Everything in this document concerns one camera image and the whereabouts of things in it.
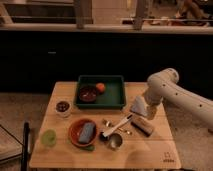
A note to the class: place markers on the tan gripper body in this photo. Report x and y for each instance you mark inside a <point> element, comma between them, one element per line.
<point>151,112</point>

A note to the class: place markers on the grey towel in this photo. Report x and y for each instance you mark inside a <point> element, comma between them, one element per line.
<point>138,107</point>

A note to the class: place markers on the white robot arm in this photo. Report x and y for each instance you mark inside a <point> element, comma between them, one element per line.
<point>163,85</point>

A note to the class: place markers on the metal cup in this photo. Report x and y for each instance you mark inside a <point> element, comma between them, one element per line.
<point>115,141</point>

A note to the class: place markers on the green plastic cup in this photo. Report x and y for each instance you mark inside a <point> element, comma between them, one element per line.
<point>48,138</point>

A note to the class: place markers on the green plastic tray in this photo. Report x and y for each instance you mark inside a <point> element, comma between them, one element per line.
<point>112,98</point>

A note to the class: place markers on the gold metal spoon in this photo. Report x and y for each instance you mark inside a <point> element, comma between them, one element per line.
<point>109,124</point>

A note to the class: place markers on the orange fruit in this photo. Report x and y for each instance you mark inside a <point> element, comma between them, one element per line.
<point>100,87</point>

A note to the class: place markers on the dark brown bowl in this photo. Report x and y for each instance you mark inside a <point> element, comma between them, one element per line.
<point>88,94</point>

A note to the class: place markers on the blue-grey sponge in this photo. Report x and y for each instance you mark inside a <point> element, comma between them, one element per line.
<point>86,133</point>

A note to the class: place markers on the green leafy vegetable toy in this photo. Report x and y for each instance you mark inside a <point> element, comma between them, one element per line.
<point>88,148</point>

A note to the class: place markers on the black chair frame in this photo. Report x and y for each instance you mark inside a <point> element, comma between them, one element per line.
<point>13,148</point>

